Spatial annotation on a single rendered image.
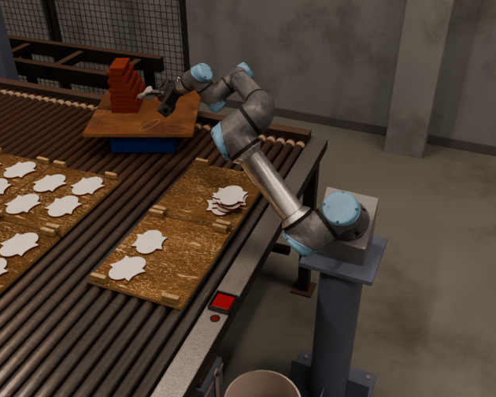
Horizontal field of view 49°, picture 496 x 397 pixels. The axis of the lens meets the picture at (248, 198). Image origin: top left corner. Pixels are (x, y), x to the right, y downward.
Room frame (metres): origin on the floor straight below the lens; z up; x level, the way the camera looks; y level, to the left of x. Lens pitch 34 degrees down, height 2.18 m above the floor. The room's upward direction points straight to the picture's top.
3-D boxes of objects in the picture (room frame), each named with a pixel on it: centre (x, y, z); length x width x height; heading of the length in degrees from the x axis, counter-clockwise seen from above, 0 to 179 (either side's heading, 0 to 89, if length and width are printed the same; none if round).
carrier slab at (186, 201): (1.87, 0.15, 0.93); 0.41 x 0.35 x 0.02; 159
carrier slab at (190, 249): (1.48, 0.30, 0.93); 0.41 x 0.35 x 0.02; 159
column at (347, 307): (1.58, -0.36, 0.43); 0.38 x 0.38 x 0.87; 66
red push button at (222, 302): (1.26, 0.08, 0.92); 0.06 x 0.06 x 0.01; 69
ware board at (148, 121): (2.45, 0.49, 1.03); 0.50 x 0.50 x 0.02; 89
